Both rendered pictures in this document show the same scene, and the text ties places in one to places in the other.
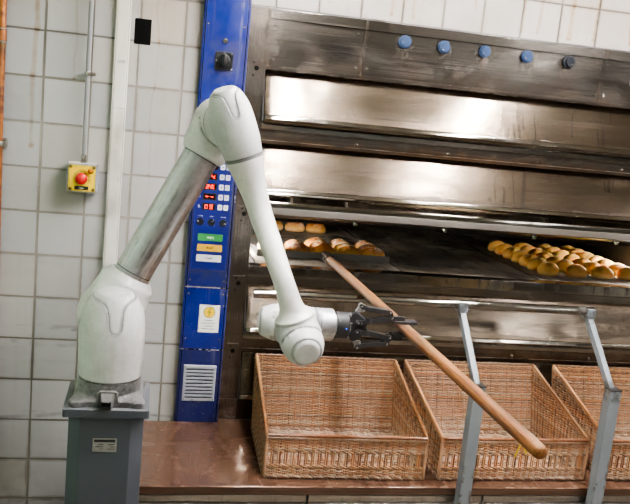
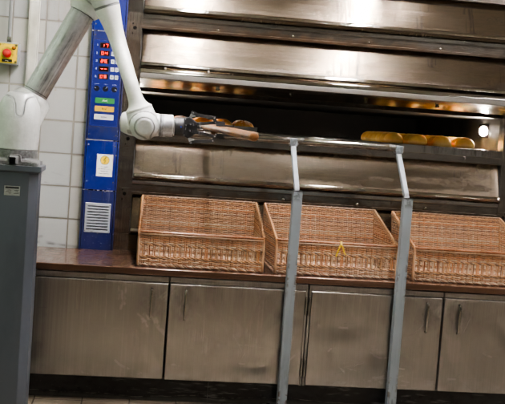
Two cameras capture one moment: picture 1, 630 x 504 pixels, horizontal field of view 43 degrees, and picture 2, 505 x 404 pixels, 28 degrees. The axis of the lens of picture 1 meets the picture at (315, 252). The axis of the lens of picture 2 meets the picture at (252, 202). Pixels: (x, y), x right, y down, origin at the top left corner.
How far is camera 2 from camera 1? 2.01 m
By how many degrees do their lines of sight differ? 8
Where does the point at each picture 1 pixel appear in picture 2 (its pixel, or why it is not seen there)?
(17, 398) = not seen: outside the picture
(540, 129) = (368, 16)
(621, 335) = (451, 187)
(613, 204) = (435, 76)
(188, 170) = (72, 20)
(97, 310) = (8, 101)
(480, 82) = not seen: outside the picture
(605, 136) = (423, 21)
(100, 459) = (9, 200)
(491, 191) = (330, 66)
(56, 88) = not seen: outside the picture
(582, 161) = (406, 42)
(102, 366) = (10, 137)
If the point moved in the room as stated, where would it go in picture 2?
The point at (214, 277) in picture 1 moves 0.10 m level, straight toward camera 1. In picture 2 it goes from (108, 132) to (106, 132)
